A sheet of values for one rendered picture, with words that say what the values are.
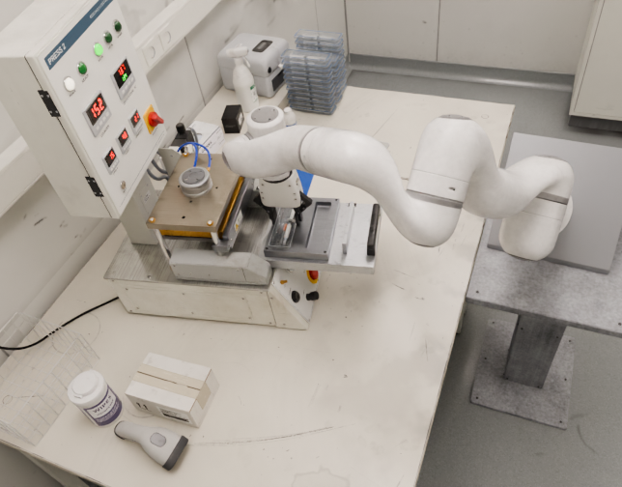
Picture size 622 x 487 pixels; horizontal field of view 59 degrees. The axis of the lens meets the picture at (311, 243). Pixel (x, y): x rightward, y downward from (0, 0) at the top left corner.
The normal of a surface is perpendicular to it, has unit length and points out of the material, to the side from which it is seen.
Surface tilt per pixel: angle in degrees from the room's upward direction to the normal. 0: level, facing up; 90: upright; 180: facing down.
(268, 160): 72
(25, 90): 90
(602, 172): 46
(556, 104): 0
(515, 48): 90
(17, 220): 90
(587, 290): 0
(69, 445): 0
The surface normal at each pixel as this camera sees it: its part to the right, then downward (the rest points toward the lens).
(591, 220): -0.37, 0.05
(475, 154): 0.69, 0.31
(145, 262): -0.11, -0.67
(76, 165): -0.19, 0.74
